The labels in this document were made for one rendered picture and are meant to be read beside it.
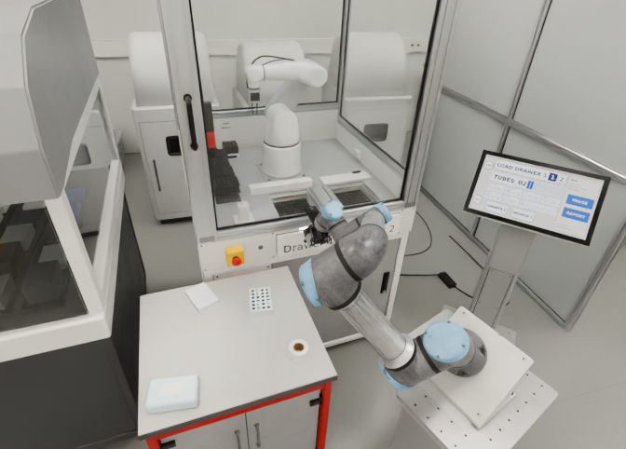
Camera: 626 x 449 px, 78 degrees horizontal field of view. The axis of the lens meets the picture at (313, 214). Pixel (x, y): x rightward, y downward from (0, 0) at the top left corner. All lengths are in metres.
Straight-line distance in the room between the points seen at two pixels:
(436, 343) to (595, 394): 1.68
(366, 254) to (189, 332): 0.83
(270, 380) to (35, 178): 0.90
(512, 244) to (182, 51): 1.68
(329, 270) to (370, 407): 1.38
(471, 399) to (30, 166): 1.39
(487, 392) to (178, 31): 1.42
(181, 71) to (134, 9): 3.21
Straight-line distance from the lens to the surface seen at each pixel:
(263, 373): 1.40
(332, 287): 0.97
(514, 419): 1.48
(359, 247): 0.95
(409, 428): 1.72
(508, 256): 2.17
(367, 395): 2.28
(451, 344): 1.20
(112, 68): 4.65
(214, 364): 1.44
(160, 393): 1.36
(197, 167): 1.44
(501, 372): 1.40
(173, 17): 1.31
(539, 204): 1.98
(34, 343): 1.58
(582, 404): 2.70
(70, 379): 1.84
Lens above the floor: 1.91
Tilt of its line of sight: 33 degrees down
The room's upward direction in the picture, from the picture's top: 3 degrees clockwise
